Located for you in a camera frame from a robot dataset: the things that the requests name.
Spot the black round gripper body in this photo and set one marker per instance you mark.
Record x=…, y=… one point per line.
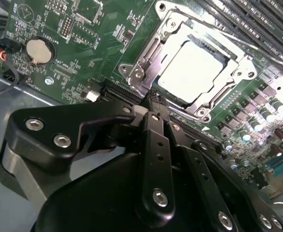
x=95, y=205

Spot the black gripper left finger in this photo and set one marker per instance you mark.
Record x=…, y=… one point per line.
x=59, y=117

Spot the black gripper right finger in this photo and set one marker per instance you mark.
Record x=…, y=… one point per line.
x=200, y=166

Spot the silver topped CPU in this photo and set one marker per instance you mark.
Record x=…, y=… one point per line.
x=192, y=72

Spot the metal CPU socket cover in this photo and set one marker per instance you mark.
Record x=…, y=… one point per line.
x=232, y=67

